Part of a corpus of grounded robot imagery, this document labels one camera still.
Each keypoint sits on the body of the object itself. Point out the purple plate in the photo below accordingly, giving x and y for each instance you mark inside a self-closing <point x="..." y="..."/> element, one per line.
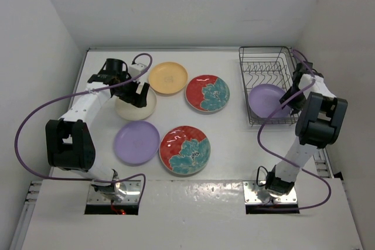
<point x="264" y="99"/>
<point x="136" y="143"/>

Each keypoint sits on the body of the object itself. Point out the black cable red tip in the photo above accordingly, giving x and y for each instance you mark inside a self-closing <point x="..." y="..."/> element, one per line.
<point x="117" y="210"/>

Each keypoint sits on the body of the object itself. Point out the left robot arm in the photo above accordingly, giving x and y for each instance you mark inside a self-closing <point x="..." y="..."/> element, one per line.
<point x="68" y="140"/>

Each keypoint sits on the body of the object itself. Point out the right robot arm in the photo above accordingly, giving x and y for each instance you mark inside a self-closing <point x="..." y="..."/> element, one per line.
<point x="319" y="124"/>

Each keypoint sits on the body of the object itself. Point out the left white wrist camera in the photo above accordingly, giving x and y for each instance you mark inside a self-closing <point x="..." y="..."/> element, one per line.
<point x="136" y="69"/>

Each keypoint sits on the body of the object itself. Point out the yellow plate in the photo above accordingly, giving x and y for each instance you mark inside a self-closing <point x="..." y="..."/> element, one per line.
<point x="168" y="78"/>

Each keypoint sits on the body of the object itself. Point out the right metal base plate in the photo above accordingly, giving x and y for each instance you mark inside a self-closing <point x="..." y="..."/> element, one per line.
<point x="255" y="195"/>

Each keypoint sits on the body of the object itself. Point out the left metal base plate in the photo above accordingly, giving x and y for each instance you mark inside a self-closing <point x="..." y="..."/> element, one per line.
<point x="132" y="194"/>

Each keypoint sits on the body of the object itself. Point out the red floral plate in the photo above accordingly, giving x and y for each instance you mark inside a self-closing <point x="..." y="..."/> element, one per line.
<point x="185" y="150"/>
<point x="207" y="93"/>

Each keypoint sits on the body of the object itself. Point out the wire dish rack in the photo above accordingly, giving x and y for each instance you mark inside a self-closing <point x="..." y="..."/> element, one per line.
<point x="265" y="65"/>

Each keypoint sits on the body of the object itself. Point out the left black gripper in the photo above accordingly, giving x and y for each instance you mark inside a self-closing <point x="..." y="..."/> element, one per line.
<point x="137" y="99"/>

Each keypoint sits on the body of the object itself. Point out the metal base plate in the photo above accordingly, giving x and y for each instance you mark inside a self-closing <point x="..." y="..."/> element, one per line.
<point x="132" y="194"/>
<point x="255" y="195"/>

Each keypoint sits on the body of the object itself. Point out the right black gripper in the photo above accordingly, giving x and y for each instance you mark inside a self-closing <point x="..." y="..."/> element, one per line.
<point x="296" y="106"/>

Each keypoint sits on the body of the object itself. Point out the cream plate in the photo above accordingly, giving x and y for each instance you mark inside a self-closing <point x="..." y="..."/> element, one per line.
<point x="132" y="113"/>

